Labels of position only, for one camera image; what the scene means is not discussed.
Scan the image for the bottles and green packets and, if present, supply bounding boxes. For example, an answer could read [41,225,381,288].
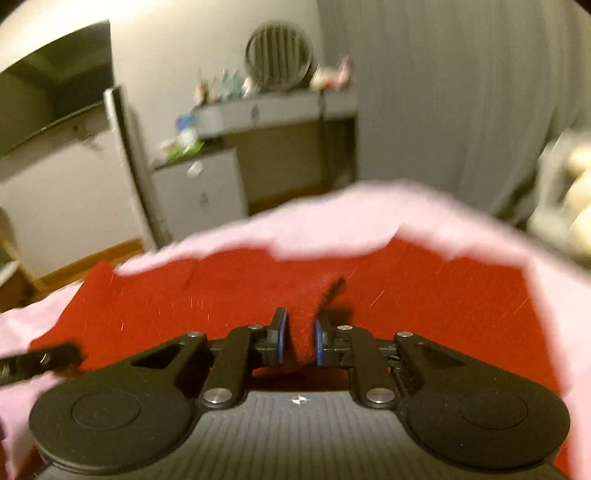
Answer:
[159,112,206,163]

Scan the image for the grey desk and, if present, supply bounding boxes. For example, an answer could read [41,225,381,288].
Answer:
[191,88,359,200]

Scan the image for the round grey fan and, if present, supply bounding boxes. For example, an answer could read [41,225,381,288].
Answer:
[245,21,315,91]

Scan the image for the red cloth garment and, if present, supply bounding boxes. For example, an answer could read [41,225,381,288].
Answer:
[28,234,570,480]

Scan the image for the pink plush toy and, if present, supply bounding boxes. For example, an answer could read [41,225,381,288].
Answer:
[308,56,356,92]

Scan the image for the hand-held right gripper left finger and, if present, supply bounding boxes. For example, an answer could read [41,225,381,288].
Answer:
[131,307,291,411]

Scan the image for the grey curtain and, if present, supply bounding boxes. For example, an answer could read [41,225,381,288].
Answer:
[318,0,591,223]

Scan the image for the cream flower plush toy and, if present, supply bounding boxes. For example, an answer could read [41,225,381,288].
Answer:
[526,129,591,265]

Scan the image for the white drawer cabinet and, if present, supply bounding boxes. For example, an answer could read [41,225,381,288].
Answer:
[152,148,250,241]

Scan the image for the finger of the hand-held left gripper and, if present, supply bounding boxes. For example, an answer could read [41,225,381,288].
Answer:
[0,342,85,387]

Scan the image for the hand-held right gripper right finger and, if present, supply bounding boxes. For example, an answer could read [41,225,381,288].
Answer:
[313,316,460,411]

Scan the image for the small figurines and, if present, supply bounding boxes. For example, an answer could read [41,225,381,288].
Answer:
[194,68,257,105]

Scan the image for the pink bed sheet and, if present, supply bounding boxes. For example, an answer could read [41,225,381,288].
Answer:
[0,181,591,480]

